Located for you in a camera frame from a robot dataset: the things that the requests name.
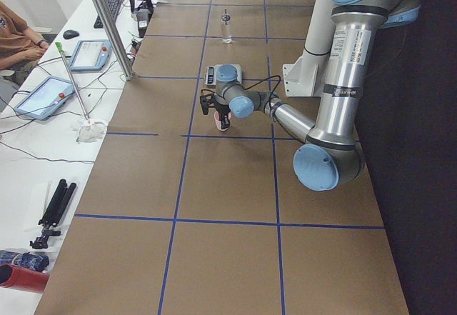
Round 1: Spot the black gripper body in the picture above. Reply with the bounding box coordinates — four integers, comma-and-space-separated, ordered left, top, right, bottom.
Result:
214, 95, 230, 118

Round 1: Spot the pink paper cup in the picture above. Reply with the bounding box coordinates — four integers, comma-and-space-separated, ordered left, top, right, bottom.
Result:
214, 111, 231, 131

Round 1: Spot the clear glass sauce bottle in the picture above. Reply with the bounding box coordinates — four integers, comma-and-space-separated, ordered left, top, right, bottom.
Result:
221, 9, 232, 44

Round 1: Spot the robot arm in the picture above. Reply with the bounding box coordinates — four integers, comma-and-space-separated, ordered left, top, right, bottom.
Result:
200, 0, 420, 191

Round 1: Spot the silver digital kitchen scale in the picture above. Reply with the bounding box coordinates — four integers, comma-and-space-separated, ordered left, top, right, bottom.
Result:
204, 64, 242, 86

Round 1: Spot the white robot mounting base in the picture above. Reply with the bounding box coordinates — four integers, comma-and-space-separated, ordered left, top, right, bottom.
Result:
283, 50, 326, 97

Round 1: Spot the brown paper table cover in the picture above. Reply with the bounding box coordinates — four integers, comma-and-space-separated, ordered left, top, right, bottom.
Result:
36, 0, 408, 314

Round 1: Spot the black power adapter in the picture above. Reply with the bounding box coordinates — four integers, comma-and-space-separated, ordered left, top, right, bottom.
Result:
135, 8, 149, 31

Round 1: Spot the white crumpled cloth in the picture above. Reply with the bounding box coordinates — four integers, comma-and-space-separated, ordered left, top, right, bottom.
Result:
71, 119, 108, 144

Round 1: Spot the far blue teach pendant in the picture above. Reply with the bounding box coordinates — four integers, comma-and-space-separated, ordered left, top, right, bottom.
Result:
69, 39, 111, 72

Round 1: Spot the blue teach pendant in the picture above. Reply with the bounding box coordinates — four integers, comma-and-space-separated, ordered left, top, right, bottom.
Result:
14, 76, 74, 120
69, 39, 111, 72

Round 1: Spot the black keyboard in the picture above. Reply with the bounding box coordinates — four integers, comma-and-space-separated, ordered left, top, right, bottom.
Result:
93, 0, 124, 29

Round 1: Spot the black computer mouse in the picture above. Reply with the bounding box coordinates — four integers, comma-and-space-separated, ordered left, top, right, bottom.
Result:
63, 29, 80, 40

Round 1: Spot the silver rod green tip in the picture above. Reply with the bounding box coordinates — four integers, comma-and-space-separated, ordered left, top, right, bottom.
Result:
54, 41, 90, 124

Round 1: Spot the near blue teach pendant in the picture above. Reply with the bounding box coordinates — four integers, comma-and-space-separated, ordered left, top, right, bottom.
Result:
14, 76, 74, 120

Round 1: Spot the black folded tripod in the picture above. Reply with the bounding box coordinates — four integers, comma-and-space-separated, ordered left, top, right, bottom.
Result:
29, 179, 77, 249

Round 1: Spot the person in orange shirt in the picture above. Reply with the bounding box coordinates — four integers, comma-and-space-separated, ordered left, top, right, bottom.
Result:
0, 2, 49, 86

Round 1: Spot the blue plaid folded umbrella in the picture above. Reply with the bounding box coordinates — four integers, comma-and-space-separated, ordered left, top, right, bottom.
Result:
1, 250, 49, 272

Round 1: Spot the red thermos bottle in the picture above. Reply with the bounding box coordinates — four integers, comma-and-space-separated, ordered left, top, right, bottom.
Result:
1, 264, 49, 294

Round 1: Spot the aluminium frame post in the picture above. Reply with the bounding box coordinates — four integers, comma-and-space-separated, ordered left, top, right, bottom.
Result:
92, 0, 134, 81

